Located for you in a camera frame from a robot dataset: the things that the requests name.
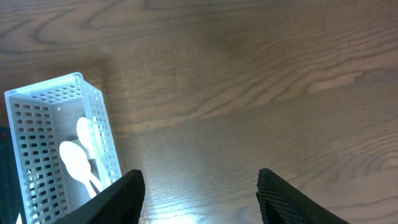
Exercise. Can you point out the white plastic spoon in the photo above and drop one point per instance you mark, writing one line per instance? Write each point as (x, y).
(84, 136)
(78, 166)

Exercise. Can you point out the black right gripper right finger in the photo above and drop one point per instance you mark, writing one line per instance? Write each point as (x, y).
(280, 202)

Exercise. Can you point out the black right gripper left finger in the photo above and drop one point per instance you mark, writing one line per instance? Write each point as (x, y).
(120, 203)

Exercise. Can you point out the clear plastic basket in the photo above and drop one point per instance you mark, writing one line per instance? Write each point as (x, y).
(41, 117)

